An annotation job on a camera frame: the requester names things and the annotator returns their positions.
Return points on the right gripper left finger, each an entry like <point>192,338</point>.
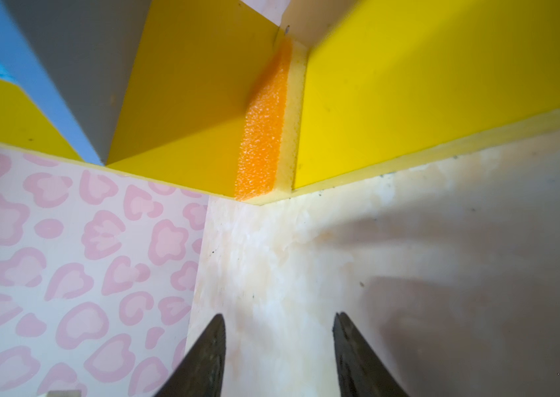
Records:
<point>200,373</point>

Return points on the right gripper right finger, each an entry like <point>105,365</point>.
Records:
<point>360,371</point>

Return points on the orange sponge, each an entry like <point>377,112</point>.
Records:
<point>269,148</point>

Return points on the yellow shelf with coloured boards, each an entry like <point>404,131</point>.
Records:
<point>160,89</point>

